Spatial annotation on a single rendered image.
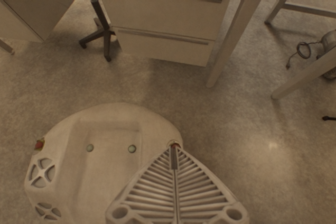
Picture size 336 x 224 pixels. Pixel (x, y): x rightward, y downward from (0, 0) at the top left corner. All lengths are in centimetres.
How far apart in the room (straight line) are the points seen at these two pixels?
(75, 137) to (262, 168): 96
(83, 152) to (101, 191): 16
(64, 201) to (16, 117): 88
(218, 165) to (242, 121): 32
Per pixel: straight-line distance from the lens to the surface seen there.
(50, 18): 135
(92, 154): 60
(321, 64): 93
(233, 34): 68
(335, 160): 130
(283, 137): 110
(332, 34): 165
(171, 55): 80
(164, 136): 47
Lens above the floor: 82
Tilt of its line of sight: 70 degrees down
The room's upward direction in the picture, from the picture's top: 2 degrees counter-clockwise
